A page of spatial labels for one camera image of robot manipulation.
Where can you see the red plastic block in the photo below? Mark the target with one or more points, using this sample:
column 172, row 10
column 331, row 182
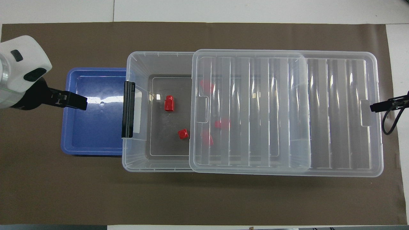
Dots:
column 183, row 134
column 207, row 86
column 207, row 138
column 222, row 124
column 169, row 103

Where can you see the brown paper table mat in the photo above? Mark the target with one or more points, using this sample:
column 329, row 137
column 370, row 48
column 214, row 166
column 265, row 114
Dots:
column 64, row 191

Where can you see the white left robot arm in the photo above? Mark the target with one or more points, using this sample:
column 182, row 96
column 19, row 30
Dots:
column 22, row 64

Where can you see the clear ribbed plastic lid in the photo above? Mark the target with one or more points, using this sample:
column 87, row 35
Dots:
column 335, row 134

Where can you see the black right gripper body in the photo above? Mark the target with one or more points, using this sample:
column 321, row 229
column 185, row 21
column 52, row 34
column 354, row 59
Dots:
column 404, row 101

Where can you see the clear plastic storage box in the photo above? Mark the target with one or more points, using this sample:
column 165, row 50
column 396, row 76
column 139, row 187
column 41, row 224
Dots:
column 159, row 143

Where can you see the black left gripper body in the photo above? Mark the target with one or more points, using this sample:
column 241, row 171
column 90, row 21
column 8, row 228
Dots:
column 35, row 97

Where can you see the blue plastic tray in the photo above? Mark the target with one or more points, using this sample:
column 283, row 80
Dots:
column 92, row 127

